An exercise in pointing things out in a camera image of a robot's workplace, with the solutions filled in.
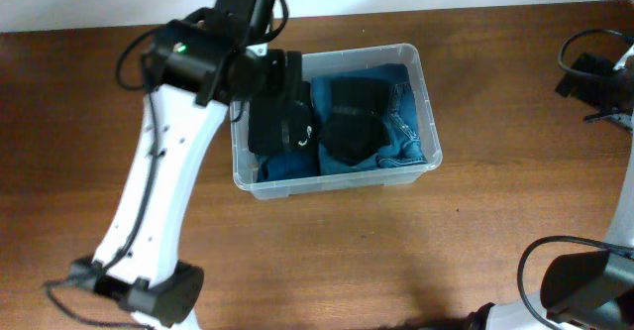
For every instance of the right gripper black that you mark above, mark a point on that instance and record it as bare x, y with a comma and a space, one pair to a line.
597, 71

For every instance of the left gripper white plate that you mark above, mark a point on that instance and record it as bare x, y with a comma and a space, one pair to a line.
283, 77

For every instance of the large black garment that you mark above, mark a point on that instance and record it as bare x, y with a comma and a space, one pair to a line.
283, 124

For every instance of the dark blue taped knit garment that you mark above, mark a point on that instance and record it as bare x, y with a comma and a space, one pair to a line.
288, 165

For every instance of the small black garment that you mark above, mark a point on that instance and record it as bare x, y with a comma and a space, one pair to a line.
354, 130

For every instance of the medium blue jeans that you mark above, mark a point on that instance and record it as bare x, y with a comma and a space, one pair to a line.
400, 119

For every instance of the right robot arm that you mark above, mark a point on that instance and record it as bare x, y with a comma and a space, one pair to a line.
589, 290

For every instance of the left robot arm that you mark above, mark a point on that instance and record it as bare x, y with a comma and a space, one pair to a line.
137, 263

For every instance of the clear plastic storage bin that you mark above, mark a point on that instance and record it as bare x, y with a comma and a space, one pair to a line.
245, 166

